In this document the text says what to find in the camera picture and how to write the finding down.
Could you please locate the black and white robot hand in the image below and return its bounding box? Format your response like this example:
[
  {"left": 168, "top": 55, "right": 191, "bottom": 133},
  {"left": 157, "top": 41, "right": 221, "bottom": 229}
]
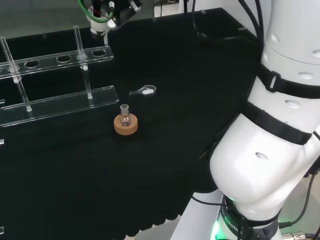
[{"left": 83, "top": 0, "right": 143, "bottom": 30}]

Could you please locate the glass weighing funnel with powder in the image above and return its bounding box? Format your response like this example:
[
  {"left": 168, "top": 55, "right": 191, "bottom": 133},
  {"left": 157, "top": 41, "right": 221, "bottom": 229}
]
[{"left": 128, "top": 84, "right": 157, "bottom": 96}]

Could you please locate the clear round-bottom glass flask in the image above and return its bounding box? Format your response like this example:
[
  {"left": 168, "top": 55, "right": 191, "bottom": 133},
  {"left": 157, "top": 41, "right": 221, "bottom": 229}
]
[{"left": 119, "top": 104, "right": 133, "bottom": 127}]

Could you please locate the clear acrylic funnel stand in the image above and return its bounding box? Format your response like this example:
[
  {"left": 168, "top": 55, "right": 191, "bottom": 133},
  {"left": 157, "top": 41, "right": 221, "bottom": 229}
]
[{"left": 0, "top": 24, "right": 120, "bottom": 128}]

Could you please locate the black bench cloth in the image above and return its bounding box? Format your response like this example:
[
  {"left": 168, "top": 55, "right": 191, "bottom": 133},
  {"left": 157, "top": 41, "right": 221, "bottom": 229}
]
[{"left": 0, "top": 7, "right": 262, "bottom": 240}]

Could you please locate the green cable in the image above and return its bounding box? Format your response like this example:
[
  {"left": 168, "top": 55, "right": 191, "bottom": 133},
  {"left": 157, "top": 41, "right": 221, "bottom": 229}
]
[{"left": 76, "top": 0, "right": 111, "bottom": 25}]

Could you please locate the thin black cable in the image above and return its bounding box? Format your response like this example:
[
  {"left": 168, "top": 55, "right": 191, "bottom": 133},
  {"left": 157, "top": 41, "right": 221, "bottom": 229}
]
[{"left": 183, "top": 0, "right": 209, "bottom": 39}]

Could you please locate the brown cork ring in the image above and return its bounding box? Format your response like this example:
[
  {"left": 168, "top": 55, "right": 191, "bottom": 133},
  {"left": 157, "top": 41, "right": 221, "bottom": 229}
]
[{"left": 113, "top": 113, "right": 139, "bottom": 136}]

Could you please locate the black cable bundle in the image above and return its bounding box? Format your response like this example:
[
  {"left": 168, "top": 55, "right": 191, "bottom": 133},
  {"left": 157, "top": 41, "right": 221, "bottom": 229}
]
[{"left": 237, "top": 0, "right": 266, "bottom": 51}]

